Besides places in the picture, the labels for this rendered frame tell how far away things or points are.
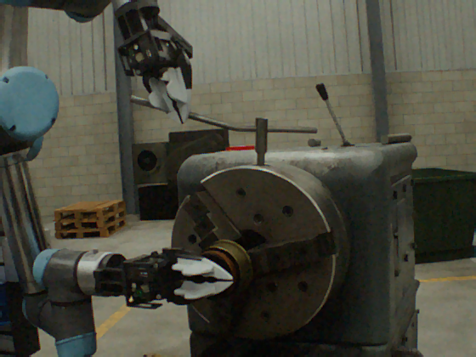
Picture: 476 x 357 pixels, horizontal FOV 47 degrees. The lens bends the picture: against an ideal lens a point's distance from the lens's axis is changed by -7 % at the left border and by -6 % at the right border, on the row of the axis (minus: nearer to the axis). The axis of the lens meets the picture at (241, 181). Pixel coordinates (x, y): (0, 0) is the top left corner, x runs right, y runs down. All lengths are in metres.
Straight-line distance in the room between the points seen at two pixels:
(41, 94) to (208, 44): 10.43
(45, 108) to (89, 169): 10.89
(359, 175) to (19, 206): 0.63
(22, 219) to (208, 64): 10.28
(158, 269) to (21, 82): 0.35
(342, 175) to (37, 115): 0.57
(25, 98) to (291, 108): 10.13
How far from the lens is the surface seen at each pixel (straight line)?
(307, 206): 0.98
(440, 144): 11.19
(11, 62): 1.39
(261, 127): 1.03
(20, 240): 1.09
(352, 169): 1.11
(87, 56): 11.99
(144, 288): 0.89
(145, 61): 0.93
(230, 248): 0.92
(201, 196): 1.01
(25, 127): 0.91
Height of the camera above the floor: 1.28
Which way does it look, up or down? 4 degrees down
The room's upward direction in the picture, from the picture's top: 4 degrees counter-clockwise
